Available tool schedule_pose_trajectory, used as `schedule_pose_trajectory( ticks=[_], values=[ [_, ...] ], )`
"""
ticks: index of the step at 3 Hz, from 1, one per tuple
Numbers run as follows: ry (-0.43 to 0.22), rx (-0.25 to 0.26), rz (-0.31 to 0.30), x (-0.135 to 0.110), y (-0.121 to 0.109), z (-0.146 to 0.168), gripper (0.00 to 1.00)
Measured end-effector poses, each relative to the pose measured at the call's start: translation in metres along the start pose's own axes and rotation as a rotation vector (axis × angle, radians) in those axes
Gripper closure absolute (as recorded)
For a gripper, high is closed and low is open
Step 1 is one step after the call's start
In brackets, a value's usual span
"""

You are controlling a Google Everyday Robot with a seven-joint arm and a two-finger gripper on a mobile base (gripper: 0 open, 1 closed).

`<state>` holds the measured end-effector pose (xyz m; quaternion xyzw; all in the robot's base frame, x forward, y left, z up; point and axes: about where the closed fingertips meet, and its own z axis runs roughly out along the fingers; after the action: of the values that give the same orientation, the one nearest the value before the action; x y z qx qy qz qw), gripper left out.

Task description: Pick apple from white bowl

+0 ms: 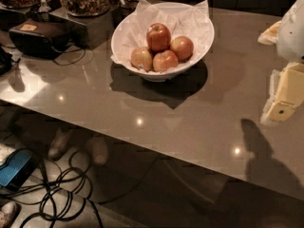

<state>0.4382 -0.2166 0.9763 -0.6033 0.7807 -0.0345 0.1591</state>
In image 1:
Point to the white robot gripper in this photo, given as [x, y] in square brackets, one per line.
[292, 37]

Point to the red apple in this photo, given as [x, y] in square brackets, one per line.
[142, 58]
[164, 60]
[183, 47]
[158, 37]

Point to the white paper bowl liner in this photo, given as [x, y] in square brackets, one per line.
[139, 29]

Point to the white ceramic bowl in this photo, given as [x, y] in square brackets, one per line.
[190, 19]

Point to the dark display riser block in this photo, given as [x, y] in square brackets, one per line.
[86, 32]

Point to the right white shoe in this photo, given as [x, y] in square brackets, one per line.
[98, 149]

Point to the left white shoe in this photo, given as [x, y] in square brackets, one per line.
[58, 146]

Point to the black VR headset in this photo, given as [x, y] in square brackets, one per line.
[44, 40]

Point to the metal serving scoop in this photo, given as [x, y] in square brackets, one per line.
[44, 7]

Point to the black object at left edge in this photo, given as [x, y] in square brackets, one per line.
[5, 62]

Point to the blue foot pedal box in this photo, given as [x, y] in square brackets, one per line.
[16, 169]

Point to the white shoe at corner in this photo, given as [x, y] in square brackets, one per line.
[8, 213]

